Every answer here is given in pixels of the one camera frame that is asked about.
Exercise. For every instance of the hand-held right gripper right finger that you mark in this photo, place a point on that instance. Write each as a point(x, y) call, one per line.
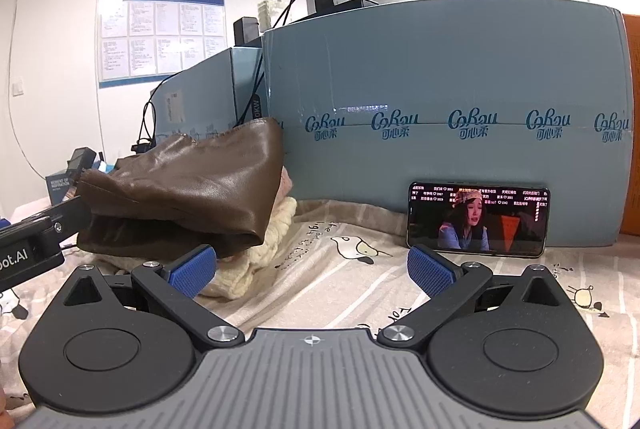
point(431, 273)

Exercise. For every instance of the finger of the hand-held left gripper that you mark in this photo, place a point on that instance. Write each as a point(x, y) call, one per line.
point(72, 216)

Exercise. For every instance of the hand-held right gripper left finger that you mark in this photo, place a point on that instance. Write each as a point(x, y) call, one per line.
point(192, 273)

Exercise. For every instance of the small dark blue box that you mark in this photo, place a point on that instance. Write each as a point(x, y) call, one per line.
point(60, 189)

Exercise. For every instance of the cream knit sweater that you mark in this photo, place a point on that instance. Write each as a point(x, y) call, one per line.
point(260, 259)

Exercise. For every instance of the black smartphone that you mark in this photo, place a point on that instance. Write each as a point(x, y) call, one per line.
point(475, 219)

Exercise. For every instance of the brown leather garment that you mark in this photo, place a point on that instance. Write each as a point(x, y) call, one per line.
point(200, 189)

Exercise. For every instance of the printed cartoon bed sheet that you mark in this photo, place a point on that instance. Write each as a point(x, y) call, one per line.
point(340, 289)

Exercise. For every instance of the pink cloth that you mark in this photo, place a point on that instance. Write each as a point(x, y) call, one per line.
point(286, 184)

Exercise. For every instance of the small blue cardboard box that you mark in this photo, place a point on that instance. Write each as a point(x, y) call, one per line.
point(205, 99)

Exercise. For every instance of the blue foam board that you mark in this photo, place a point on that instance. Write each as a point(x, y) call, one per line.
point(425, 74)

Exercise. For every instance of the black box device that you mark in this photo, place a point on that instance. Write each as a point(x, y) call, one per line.
point(246, 31)

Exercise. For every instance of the orange panel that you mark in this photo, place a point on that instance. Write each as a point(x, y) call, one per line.
point(632, 119)

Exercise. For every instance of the white plastic object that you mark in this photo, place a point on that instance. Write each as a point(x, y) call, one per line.
point(270, 14)

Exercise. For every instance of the flat black device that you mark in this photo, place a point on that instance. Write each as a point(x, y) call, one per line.
point(340, 4)

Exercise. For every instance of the white light switch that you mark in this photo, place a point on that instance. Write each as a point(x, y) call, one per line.
point(17, 87)

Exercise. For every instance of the blue wall notice board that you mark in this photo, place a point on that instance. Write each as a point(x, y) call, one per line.
point(160, 34)

